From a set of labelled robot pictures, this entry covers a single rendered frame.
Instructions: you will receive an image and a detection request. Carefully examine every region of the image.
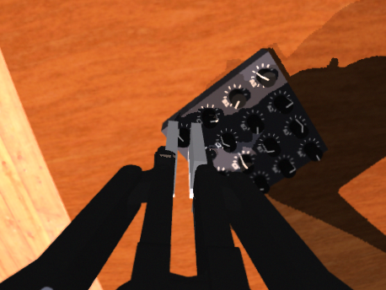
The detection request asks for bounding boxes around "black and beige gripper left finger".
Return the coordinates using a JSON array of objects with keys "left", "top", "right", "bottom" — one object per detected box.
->
[{"left": 0, "top": 121, "right": 178, "bottom": 290}]

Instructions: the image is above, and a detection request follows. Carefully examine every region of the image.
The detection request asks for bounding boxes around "grey knob box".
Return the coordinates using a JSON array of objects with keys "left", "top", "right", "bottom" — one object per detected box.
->
[{"left": 162, "top": 49, "right": 329, "bottom": 194}]

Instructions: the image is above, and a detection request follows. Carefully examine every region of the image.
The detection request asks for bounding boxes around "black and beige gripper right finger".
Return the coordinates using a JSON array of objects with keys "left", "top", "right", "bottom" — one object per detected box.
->
[{"left": 188, "top": 122, "right": 353, "bottom": 290}]

